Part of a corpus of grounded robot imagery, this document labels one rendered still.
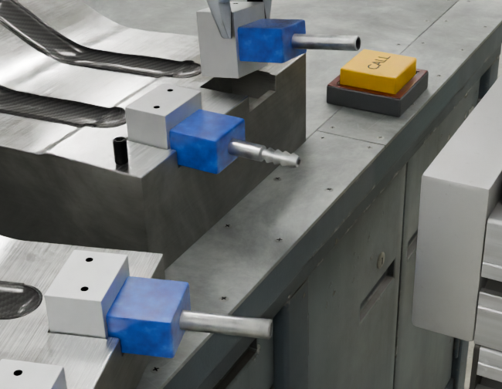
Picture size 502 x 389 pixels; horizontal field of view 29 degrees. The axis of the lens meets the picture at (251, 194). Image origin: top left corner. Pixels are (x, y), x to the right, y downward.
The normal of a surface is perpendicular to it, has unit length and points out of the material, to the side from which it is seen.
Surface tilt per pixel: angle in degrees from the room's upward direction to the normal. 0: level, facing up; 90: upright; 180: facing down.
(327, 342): 90
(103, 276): 0
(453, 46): 0
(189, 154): 90
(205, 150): 90
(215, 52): 82
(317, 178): 0
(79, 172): 90
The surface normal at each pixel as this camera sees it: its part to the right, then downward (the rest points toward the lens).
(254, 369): 0.87, 0.22
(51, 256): -0.03, -0.87
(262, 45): -0.50, 0.32
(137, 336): -0.21, 0.49
